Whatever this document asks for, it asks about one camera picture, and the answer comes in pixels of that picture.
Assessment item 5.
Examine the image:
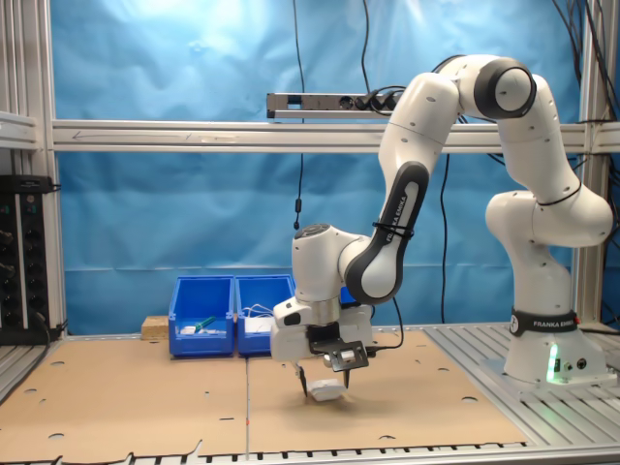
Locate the white cotton packet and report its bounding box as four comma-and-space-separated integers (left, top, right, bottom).
307, 379, 347, 403

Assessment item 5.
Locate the white face mask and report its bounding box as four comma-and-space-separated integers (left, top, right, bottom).
242, 303, 279, 336

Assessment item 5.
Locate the blue bin with masks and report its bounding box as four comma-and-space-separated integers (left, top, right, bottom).
234, 274, 297, 358

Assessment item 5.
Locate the brown cardboard sheet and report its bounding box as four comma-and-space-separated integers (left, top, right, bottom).
245, 328, 529, 457
0, 337, 251, 459

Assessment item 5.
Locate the blue bin with packets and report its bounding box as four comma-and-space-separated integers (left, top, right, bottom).
168, 275, 237, 359

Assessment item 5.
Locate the chipboard wooden block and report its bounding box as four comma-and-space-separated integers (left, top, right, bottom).
140, 315, 172, 343

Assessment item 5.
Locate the horizontal aluminium beam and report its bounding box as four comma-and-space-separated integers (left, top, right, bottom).
50, 118, 590, 155

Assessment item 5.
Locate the silver power strip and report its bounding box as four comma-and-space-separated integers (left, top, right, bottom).
265, 91, 406, 121

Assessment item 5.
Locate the black power strip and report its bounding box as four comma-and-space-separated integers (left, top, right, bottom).
18, 192, 50, 345
0, 192, 21, 345

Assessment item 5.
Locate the black adapter box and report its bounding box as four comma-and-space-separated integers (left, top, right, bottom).
0, 174, 55, 196

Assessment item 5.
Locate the short aluminium profile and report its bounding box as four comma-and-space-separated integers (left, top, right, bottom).
0, 109, 53, 150

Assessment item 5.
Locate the black gripper camera mount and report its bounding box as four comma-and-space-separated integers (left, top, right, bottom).
307, 325, 371, 373

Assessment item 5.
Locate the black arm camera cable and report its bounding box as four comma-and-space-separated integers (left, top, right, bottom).
366, 220, 417, 358

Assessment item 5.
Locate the black vertical cable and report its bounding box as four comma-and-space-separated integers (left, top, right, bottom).
438, 151, 450, 326

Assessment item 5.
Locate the black cable with ferrite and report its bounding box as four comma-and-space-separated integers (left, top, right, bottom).
291, 0, 307, 231

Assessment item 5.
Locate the black power strip cable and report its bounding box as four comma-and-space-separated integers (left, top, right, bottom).
31, 309, 70, 362

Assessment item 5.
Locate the aluminium frame post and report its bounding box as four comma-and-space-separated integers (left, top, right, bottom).
573, 0, 614, 326
0, 0, 68, 341

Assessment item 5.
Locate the black hanging cable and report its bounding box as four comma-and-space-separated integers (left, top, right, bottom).
359, 0, 374, 96

